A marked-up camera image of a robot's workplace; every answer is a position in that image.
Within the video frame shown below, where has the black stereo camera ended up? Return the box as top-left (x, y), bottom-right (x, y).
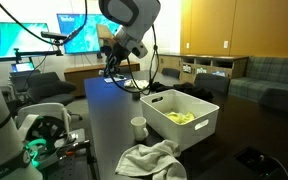
top-left (40, 30), bottom-right (68, 42)

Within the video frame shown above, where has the black office chair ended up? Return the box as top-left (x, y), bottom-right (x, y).
top-left (193, 73), bottom-right (231, 94)
top-left (161, 67), bottom-right (182, 80)

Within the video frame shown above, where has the white plastic storage box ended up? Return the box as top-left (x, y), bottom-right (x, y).
top-left (139, 88), bottom-right (221, 152)

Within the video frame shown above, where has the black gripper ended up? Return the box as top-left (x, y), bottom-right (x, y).
top-left (100, 42), bottom-right (130, 77)

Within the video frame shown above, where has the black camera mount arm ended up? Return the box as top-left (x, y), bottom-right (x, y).
top-left (13, 39), bottom-right (65, 63)

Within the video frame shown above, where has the black clothing pile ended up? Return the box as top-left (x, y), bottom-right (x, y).
top-left (149, 81), bottom-right (214, 103)

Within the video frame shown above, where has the green plaid sofa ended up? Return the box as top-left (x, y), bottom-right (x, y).
top-left (228, 55), bottom-right (288, 116)

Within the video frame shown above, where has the wall mounted display screen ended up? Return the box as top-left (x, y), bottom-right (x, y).
top-left (0, 21), bottom-right (52, 60)
top-left (56, 13), bottom-right (122, 55)

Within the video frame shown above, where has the black swivel chair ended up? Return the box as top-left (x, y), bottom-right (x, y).
top-left (26, 70), bottom-right (83, 122)

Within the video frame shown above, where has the low wooden bench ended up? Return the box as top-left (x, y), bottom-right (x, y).
top-left (63, 60), bottom-right (141, 98)

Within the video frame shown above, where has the open laptop computer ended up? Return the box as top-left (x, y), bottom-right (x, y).
top-left (10, 61), bottom-right (36, 74)

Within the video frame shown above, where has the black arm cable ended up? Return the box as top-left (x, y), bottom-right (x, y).
top-left (0, 0), bottom-right (161, 97)

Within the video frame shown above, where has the small printed shelf item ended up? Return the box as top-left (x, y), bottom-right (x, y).
top-left (211, 69), bottom-right (227, 78)
top-left (182, 63), bottom-right (192, 74)
top-left (195, 67), bottom-right (208, 75)

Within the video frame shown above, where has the wooden shelf cabinet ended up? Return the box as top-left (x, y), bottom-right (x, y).
top-left (157, 53), bottom-right (250, 84)

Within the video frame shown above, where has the small dark cup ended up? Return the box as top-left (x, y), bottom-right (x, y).
top-left (131, 89), bottom-right (142, 101)

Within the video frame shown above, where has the table power socket box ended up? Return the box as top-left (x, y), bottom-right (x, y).
top-left (233, 145), bottom-right (288, 180)

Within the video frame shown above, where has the yellow cloth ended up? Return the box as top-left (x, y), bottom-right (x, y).
top-left (164, 110), bottom-right (196, 125)

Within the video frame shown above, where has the white mug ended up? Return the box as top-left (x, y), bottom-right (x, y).
top-left (130, 116), bottom-right (150, 142)

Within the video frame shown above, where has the white towel cloth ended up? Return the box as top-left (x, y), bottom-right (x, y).
top-left (114, 139), bottom-right (188, 180)

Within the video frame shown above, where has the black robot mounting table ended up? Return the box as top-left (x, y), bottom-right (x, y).
top-left (42, 128), bottom-right (98, 180)

